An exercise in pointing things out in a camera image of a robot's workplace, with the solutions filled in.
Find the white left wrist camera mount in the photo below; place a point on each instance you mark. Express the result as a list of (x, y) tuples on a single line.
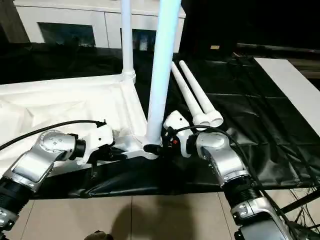
[(97, 140)]

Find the black mat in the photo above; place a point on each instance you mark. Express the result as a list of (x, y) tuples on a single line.
[(250, 112)]

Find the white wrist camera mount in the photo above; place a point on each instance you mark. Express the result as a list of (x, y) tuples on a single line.
[(97, 140), (178, 125)]

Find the white cabinet with glass doors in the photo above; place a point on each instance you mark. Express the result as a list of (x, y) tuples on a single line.
[(62, 15)]

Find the white plastic table leg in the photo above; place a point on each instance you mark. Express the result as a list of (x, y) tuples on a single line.
[(190, 97), (127, 37), (162, 62), (200, 92)]

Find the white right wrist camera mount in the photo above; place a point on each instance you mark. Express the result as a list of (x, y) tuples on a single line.
[(178, 125)]

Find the white jar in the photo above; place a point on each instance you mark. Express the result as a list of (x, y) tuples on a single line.
[(143, 44)]

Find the dark long rod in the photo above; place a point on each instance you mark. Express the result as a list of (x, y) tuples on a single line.
[(280, 48)]

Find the black metal stand foot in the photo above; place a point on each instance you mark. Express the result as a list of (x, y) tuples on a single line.
[(300, 198)]

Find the white sheet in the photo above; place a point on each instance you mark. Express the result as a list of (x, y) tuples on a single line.
[(292, 87)]

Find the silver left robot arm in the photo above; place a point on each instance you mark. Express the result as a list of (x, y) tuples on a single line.
[(37, 162)]

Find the small yellow box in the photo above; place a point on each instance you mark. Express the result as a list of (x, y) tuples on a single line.
[(215, 47)]

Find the white plastic table top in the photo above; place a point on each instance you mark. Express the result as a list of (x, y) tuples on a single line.
[(62, 100)]

